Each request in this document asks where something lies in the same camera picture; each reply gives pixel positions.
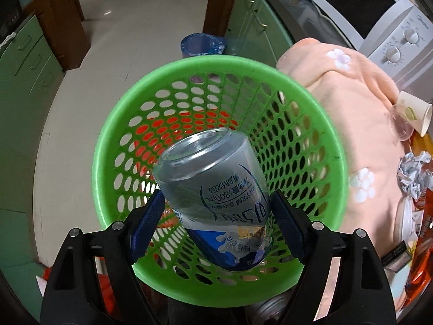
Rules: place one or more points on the crumpled paper ball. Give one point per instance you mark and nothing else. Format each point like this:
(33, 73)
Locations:
(412, 176)

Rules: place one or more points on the white microwave oven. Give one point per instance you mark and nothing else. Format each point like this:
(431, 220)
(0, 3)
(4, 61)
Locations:
(372, 17)

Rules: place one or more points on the white plastic lid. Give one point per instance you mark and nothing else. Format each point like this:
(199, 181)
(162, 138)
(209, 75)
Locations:
(404, 220)

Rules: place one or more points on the green door cabinet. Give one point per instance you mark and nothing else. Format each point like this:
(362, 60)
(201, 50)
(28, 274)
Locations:
(257, 23)

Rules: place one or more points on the green plastic basket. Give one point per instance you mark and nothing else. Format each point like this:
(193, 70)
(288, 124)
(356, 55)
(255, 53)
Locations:
(209, 63)

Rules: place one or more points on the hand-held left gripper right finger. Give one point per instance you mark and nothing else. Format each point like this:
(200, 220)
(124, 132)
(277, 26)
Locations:
(287, 223)

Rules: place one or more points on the orange red snack packet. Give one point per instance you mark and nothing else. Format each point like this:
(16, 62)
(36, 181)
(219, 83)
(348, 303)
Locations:
(423, 254)

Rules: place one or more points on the blue lined waste bin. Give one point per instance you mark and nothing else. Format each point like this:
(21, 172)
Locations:
(203, 45)

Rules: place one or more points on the silver blue drink can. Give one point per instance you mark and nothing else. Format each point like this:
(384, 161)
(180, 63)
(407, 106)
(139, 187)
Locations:
(209, 182)

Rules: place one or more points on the small black box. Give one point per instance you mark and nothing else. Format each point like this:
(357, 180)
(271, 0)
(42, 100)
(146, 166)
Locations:
(395, 257)

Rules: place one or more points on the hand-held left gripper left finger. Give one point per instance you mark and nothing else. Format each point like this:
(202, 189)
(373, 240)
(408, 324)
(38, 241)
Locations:
(149, 223)

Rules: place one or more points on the black appliance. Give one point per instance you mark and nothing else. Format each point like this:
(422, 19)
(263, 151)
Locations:
(10, 17)

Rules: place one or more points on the green drawer cabinet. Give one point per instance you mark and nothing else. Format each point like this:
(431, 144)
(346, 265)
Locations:
(23, 74)

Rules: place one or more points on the silver metal can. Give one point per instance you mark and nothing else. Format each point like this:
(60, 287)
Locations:
(267, 311)

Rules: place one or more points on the peach paw print blanket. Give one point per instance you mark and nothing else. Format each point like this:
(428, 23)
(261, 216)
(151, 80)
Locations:
(355, 115)

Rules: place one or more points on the clear plastic cup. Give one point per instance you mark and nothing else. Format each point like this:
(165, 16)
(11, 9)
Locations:
(399, 130)

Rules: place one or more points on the white paper cup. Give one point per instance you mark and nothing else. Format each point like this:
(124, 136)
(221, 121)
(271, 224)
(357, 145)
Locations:
(411, 108)

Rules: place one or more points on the brown wooden post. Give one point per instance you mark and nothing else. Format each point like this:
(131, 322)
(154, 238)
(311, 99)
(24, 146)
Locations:
(61, 17)
(220, 3)

